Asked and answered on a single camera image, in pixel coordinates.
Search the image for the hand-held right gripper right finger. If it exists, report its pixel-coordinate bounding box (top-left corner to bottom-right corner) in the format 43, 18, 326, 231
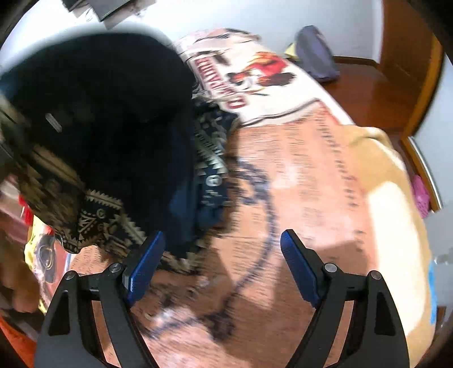
280, 229, 411, 368

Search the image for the red garment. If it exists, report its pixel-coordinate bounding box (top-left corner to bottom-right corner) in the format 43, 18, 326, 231
0, 314, 37, 368

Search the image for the grey-blue pillow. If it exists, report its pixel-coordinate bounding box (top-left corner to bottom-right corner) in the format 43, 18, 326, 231
294, 25, 341, 84

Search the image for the navy patterned hoodie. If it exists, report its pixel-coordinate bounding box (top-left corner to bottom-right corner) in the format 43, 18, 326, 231
0, 26, 238, 275

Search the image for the pink object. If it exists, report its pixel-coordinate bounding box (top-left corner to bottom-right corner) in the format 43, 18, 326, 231
411, 175, 431, 221

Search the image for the yellow cloth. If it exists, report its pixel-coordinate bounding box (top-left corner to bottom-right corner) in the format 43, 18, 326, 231
23, 216, 71, 314

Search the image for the wooden door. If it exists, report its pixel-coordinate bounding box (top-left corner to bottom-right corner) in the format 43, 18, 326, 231
379, 0, 445, 139

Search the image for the printed blanket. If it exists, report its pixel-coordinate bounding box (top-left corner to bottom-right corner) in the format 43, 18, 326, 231
25, 28, 393, 368

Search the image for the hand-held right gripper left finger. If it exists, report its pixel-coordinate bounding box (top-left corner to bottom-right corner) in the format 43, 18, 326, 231
33, 231, 167, 368

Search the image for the beige bed sheet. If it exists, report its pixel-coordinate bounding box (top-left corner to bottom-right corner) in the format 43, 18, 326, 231
340, 124, 440, 349

